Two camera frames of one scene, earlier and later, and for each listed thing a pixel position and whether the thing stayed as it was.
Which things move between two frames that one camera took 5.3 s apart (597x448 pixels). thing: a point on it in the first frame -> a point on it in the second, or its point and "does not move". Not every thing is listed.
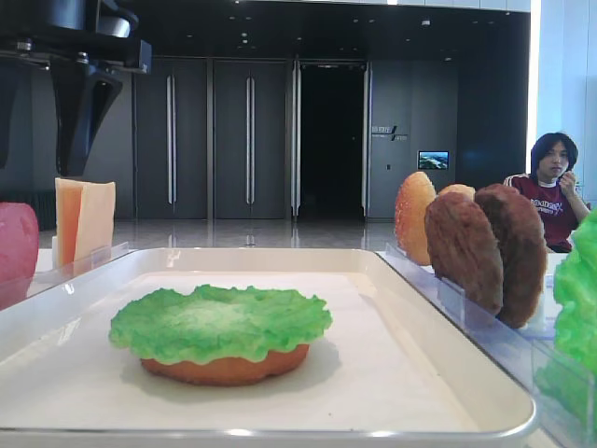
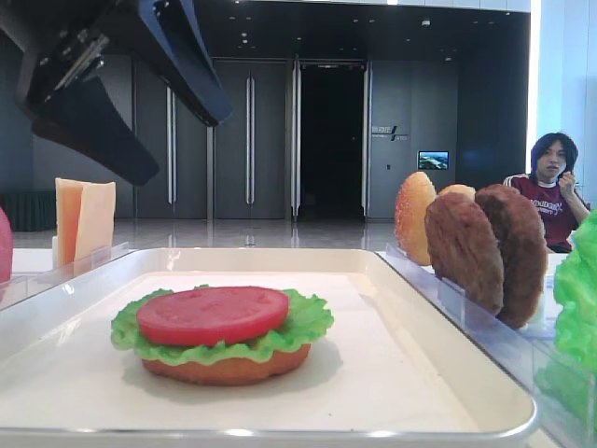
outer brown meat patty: [523, 253] does not move
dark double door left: [171, 140] does not move
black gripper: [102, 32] -> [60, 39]
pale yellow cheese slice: [96, 222] does not move
